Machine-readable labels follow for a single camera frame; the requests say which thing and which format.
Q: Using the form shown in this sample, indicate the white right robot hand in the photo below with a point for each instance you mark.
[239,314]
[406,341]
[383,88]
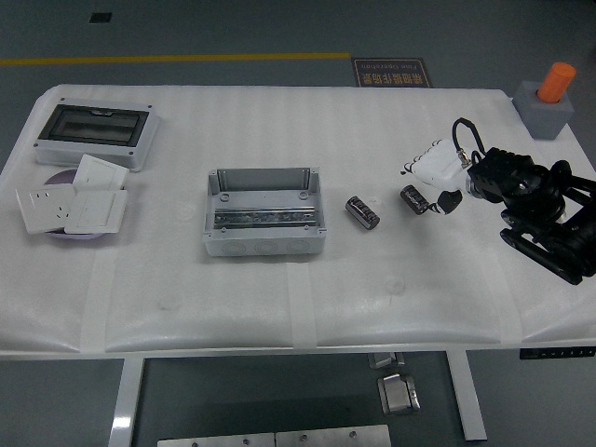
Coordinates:
[440,165]

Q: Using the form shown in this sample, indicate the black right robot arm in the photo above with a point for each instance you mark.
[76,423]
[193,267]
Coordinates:
[535,195]

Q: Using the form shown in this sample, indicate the open grey junction box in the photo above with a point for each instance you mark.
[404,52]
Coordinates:
[263,205]

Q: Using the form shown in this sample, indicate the grey distribution box dark window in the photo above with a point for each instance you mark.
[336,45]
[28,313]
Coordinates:
[93,125]

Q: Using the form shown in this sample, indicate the black floor sign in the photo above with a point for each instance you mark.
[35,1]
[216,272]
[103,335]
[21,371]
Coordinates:
[391,73]

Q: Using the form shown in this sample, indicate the grey block holder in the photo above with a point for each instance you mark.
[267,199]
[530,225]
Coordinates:
[545,121]

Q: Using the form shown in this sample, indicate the orange cylinder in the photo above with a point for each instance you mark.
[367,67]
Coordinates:
[556,81]

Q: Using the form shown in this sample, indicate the white foam table mat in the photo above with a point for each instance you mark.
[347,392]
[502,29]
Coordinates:
[279,121]

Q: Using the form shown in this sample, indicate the small silver metal block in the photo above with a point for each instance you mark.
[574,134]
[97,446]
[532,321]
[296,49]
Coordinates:
[384,360]

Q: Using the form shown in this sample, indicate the black table control panel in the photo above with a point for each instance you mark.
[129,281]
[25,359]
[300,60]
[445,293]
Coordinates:
[559,353]

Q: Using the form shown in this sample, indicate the white table leg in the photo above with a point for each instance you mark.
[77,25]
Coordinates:
[125,400]
[468,400]

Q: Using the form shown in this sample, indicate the yellow floor tape line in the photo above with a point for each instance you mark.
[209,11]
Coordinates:
[186,58]

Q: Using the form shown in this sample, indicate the black floor hatch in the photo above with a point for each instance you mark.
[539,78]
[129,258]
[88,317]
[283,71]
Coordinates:
[100,17]

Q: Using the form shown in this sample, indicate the white tape strip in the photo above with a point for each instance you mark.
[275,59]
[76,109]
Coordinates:
[97,307]

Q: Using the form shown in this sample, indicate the purple round plate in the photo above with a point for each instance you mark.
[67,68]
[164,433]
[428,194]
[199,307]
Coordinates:
[60,179]

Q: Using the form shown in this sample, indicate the grey metal base plate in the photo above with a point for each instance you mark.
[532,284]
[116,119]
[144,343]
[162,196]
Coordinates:
[214,441]
[333,437]

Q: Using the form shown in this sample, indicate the white wall switch plate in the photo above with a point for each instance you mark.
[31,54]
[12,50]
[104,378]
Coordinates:
[95,212]
[100,173]

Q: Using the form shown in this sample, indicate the white wall socket plate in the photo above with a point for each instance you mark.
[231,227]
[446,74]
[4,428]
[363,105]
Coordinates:
[44,209]

